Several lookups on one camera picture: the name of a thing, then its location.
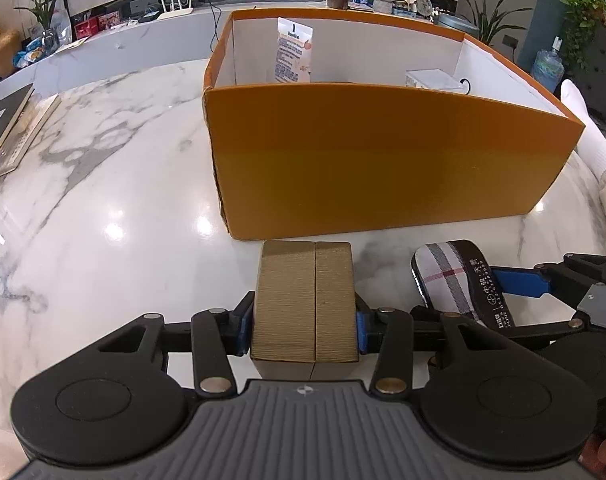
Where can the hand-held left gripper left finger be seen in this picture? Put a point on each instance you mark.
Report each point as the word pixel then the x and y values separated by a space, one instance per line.
pixel 243 327

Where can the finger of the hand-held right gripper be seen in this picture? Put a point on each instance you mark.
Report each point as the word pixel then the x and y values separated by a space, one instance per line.
pixel 543 331
pixel 520 282

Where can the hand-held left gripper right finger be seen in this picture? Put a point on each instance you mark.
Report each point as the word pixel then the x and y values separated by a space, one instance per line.
pixel 363 332

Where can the brown cardboard box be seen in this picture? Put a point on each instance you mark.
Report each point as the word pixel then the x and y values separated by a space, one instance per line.
pixel 303 305

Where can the plaid glasses case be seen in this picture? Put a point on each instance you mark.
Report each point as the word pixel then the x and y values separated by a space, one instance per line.
pixel 448 275

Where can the large orange cardboard box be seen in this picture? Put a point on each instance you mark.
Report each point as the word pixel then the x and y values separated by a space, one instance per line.
pixel 383 160

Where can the blue water bottle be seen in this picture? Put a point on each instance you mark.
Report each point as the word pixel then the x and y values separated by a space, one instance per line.
pixel 548 67

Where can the dark cabinet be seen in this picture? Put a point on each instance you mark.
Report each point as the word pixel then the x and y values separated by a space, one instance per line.
pixel 603 75

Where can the grey round tin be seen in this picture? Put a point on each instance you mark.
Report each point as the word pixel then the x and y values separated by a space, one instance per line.
pixel 455 22

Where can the leafy green plant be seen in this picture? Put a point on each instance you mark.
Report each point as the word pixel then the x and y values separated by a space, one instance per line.
pixel 583 20

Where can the long-leaf potted plant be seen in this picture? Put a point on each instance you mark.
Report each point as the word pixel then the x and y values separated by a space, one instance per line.
pixel 483 15

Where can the white printed packet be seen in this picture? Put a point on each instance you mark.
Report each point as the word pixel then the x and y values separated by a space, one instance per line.
pixel 293 50

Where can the stack of books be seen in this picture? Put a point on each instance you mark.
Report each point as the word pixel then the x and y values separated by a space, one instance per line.
pixel 13 130

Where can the white router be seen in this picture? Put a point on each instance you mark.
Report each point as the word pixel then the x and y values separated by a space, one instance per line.
pixel 175 10

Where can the red gift boxes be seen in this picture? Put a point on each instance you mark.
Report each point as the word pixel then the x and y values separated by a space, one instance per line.
pixel 95 24

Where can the blue snack packets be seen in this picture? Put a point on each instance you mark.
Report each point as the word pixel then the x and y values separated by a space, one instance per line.
pixel 35 52

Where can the gold vase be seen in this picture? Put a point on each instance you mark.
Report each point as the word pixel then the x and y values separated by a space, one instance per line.
pixel 3 52

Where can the potted grass plant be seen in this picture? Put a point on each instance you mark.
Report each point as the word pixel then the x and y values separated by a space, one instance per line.
pixel 45 5

